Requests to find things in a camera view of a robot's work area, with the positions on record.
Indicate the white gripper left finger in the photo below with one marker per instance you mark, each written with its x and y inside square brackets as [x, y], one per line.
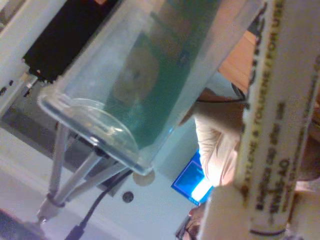
[225, 215]

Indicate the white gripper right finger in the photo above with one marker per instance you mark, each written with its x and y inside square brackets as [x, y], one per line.
[306, 212]

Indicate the white marker with black cap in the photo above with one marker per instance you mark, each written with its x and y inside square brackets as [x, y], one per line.
[275, 125]

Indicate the blue lit screen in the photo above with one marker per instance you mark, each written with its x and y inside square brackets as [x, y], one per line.
[190, 177]

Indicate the beige round ceiling fixture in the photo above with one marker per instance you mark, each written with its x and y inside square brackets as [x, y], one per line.
[143, 179]

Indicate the dark round ceiling fixture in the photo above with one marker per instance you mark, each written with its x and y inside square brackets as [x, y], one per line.
[128, 197]

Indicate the clear plastic container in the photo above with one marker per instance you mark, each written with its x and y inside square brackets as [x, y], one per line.
[140, 75]

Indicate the silver tripod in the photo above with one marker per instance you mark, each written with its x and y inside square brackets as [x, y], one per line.
[58, 160]

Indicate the dark oval webcam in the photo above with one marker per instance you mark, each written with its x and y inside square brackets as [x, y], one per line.
[17, 225]

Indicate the black rectangular box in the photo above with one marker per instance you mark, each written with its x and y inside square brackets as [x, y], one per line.
[65, 40]

